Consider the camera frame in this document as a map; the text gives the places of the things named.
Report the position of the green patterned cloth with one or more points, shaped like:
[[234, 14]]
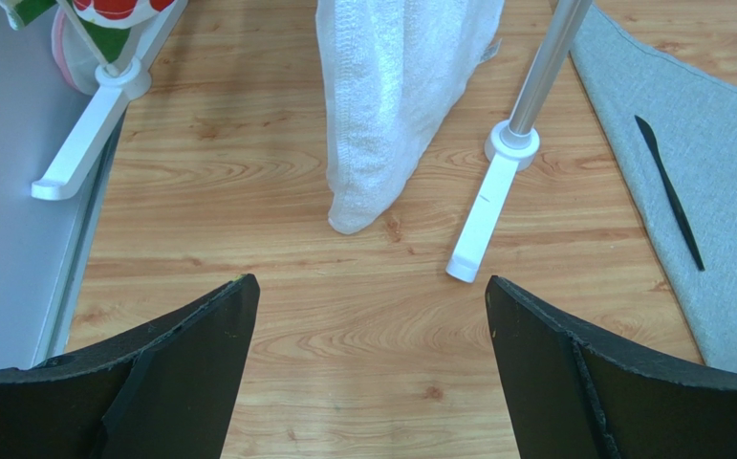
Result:
[[107, 44]]

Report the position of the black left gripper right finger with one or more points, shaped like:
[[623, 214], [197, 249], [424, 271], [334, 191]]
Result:
[[576, 390]]

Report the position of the black plastic knife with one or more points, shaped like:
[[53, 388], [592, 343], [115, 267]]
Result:
[[680, 217]]

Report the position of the red floral white cloth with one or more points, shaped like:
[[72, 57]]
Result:
[[118, 14]]

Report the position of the white towel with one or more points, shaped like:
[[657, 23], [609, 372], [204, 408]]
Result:
[[392, 71]]

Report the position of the grey cloth napkin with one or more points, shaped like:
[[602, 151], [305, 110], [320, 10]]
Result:
[[694, 117]]

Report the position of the white clothes rack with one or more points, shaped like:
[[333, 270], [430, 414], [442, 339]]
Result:
[[510, 147]]

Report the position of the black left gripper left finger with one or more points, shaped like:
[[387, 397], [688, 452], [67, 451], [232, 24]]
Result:
[[164, 389]]

